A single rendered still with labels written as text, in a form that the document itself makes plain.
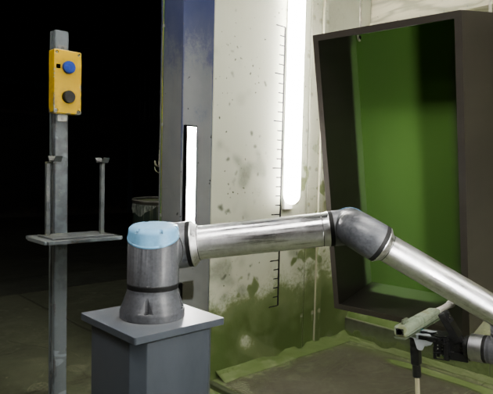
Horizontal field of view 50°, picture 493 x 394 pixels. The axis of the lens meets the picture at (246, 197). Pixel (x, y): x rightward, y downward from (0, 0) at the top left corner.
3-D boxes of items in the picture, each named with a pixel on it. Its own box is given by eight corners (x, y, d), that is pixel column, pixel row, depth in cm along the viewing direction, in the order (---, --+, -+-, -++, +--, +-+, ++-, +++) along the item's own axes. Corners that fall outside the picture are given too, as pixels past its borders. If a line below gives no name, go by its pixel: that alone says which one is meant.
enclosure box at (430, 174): (371, 281, 268) (355, 34, 244) (498, 304, 229) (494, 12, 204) (334, 308, 243) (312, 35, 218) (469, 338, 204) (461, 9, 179)
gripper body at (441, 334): (430, 358, 185) (466, 364, 177) (430, 334, 185) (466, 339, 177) (439, 352, 191) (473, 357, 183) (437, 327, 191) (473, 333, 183)
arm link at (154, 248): (120, 287, 151) (120, 225, 150) (134, 275, 168) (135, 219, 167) (174, 288, 150) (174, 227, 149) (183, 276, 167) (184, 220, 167)
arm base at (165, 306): (142, 328, 145) (142, 292, 145) (107, 313, 159) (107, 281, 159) (197, 316, 158) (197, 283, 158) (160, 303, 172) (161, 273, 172)
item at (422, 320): (408, 388, 182) (405, 322, 181) (395, 385, 185) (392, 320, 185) (459, 350, 218) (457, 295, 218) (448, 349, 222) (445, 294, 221)
